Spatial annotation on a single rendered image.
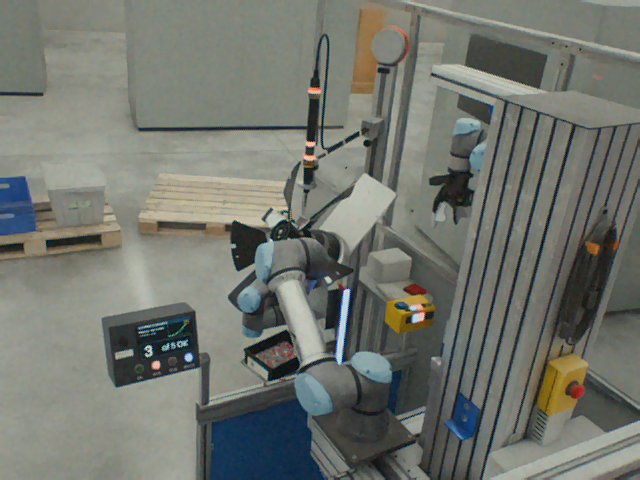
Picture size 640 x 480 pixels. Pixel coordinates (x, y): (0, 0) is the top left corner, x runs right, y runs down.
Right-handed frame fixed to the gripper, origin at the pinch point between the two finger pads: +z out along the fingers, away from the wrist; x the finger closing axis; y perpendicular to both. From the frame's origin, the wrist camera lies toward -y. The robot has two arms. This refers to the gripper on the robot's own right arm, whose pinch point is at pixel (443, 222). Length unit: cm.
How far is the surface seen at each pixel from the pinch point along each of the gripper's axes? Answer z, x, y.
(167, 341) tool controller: 30, -92, -9
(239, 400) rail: 64, -66, -12
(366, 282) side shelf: 62, 20, -66
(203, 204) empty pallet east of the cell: 134, 35, -333
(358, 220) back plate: 26, 7, -60
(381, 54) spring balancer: -36, 30, -92
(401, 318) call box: 42.7, -3.2, -9.5
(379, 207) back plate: 18, 13, -54
